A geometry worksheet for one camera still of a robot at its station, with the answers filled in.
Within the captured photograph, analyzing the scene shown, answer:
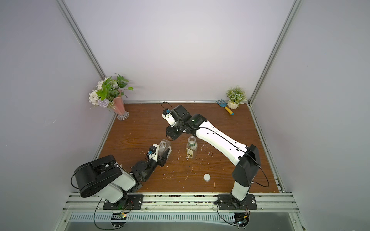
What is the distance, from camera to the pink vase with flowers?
0.87 m

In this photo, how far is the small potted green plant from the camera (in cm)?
108

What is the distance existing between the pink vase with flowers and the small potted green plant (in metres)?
0.74
